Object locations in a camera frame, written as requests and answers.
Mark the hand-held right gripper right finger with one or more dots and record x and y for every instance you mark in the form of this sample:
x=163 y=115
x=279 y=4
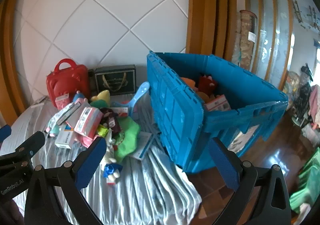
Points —
x=225 y=167

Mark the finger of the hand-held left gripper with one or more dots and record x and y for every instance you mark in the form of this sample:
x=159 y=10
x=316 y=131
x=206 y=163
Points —
x=5 y=133
x=32 y=143

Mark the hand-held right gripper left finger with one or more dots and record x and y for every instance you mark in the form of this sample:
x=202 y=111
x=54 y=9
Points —
x=88 y=165

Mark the green yellow parrot plush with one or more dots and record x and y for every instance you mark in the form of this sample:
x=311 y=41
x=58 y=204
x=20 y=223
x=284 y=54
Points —
x=103 y=95

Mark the blue plastic storage crate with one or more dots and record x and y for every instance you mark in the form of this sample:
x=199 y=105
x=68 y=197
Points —
x=175 y=115

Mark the blue white plush doll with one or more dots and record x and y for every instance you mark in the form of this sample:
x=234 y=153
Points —
x=112 y=168

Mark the pastel small plush toy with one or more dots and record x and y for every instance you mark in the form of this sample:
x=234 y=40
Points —
x=53 y=130

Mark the white blue medicine box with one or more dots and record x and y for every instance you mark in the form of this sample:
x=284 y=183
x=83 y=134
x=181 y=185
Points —
x=63 y=140

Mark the small white card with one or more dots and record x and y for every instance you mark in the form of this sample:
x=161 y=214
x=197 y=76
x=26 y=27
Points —
x=38 y=102

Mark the pink packet box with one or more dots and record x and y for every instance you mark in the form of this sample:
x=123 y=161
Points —
x=87 y=120

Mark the grey striped box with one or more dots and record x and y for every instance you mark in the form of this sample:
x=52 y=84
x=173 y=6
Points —
x=68 y=113

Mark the green star plush cushion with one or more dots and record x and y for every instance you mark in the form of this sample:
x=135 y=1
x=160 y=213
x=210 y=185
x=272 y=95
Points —
x=127 y=135

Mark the dark brown plush toy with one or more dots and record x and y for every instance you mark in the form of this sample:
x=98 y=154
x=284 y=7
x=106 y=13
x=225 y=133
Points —
x=111 y=121

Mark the small pink red box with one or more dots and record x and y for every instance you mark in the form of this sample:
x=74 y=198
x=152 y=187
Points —
x=61 y=102

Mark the white flat box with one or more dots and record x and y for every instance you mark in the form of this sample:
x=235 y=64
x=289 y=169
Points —
x=143 y=145

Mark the pink white carton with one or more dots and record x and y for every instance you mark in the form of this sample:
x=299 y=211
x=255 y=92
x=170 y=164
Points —
x=217 y=103

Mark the red toy suitcase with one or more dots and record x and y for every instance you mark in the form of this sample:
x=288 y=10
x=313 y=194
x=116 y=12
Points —
x=67 y=82

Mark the green cloth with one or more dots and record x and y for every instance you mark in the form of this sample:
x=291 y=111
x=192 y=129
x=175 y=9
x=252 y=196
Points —
x=308 y=180

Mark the red plush toy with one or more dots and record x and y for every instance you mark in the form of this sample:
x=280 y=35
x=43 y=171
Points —
x=207 y=83

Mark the dark green gift box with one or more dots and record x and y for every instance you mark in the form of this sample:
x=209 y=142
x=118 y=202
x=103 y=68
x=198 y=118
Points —
x=115 y=82

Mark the light blue plastic toy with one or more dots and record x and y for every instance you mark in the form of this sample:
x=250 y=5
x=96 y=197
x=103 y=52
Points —
x=142 y=90

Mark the orange plush toy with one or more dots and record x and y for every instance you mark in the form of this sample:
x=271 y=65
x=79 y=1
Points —
x=188 y=82

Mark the pile of clothes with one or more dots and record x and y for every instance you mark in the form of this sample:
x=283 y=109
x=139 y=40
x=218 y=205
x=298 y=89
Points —
x=303 y=90

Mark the rolled patterned carpet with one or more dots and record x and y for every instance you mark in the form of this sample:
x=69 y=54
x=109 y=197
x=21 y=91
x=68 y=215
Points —
x=246 y=37

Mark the wooden glass partition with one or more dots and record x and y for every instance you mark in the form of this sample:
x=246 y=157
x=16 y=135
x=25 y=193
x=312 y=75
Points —
x=272 y=27

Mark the wooden frame post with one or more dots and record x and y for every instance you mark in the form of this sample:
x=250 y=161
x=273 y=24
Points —
x=212 y=7
x=10 y=65

